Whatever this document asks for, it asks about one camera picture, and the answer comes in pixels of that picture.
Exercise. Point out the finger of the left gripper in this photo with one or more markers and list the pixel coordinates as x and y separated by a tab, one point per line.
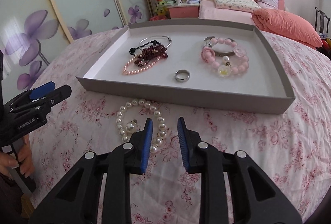
56	96
42	90

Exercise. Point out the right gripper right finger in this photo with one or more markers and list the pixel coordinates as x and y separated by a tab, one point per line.
255	198

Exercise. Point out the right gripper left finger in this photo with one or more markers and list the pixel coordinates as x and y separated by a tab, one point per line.
75	198

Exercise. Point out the thin silver bangle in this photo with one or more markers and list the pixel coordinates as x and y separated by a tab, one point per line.
166	41

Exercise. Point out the wide silver bangle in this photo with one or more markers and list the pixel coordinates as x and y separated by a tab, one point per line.
220	45

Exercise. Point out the left hand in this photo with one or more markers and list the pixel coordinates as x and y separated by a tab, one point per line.
24	159

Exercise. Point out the floral sliding wardrobe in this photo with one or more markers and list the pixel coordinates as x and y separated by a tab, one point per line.
35	32

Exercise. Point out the red waste bin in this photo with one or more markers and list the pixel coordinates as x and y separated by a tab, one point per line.
158	18

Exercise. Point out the grey shallow cardboard tray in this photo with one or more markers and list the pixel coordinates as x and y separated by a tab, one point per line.
183	78

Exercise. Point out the pink bedside table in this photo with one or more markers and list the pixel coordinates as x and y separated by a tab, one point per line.
184	11

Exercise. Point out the pink bed with mattress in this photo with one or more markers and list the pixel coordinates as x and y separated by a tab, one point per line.
207	10

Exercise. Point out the folded coral duvet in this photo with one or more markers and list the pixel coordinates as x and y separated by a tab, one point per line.
288	25

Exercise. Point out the dark wooden chair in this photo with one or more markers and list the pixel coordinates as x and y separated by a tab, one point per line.
321	21

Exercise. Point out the floral pillow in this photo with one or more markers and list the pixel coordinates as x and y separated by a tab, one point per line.
237	5

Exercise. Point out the small purple cushion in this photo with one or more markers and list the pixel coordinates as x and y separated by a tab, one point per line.
271	4

